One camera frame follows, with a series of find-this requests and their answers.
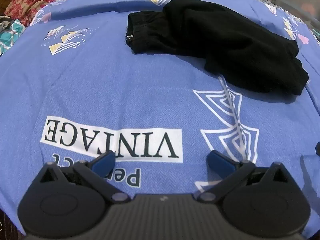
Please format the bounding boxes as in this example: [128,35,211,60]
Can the teal patterned cloth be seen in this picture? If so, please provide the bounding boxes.
[0,15,27,55]

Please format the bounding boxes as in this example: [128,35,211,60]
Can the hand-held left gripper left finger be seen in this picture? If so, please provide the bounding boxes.
[37,152,130,203]

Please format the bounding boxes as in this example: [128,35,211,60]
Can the black pants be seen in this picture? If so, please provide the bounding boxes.
[124,0,309,96]

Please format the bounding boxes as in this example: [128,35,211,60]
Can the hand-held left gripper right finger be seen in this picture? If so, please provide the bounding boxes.
[192,150,284,203]

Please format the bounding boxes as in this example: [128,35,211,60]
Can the blue printed bedsheet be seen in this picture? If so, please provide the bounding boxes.
[0,0,320,228]

